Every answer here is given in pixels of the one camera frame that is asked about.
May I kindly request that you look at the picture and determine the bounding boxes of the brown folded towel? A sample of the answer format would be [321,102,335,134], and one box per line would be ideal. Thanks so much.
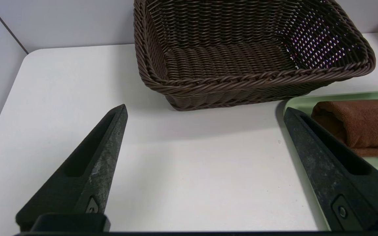
[311,98,378,158]

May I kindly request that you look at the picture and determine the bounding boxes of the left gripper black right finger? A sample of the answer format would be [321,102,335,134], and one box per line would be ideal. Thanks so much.
[283,107,378,232]

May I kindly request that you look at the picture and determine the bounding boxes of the dark brown wicker basket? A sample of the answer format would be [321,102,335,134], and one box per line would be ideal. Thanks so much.
[133,0,376,111]

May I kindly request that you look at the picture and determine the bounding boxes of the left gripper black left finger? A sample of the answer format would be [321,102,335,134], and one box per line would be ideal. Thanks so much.
[15,104,128,230]

